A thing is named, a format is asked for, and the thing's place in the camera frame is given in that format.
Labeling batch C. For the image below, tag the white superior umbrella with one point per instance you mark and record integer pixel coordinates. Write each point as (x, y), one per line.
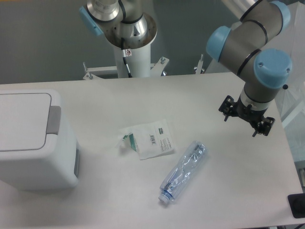
(291, 71)

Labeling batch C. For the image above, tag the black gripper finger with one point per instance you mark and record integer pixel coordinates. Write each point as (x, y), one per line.
(228, 108)
(263, 126)

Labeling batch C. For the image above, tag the white torn paper packet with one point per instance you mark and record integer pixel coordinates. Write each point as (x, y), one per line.
(148, 140)

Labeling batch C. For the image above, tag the white metal base frame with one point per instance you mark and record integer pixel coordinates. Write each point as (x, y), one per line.
(156, 70)

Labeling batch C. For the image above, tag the white push-lid trash can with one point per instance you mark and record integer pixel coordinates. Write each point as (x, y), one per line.
(38, 147)

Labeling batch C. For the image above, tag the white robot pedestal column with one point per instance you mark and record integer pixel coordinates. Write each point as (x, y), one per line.
(131, 43)

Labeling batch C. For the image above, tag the clear crushed plastic bottle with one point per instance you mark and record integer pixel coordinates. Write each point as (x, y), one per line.
(178, 178)

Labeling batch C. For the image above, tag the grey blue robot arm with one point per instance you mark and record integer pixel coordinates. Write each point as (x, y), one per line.
(100, 16)

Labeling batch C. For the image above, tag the black device at table edge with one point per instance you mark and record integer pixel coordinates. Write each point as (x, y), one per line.
(297, 205)

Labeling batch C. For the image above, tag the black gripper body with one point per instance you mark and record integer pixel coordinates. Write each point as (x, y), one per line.
(247, 114)

